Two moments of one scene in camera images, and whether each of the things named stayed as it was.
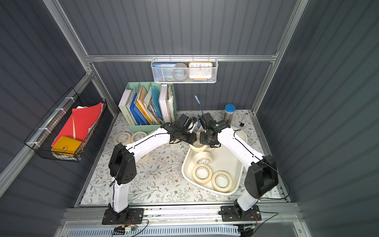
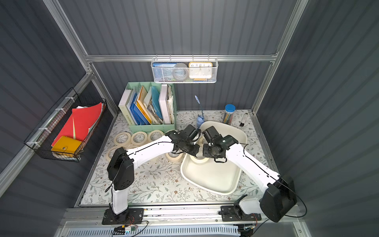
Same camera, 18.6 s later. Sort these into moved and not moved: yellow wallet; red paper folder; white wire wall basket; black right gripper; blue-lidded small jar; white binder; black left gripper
Moved: black left gripper; black right gripper
Not moved: yellow wallet; blue-lidded small jar; white wire wall basket; red paper folder; white binder
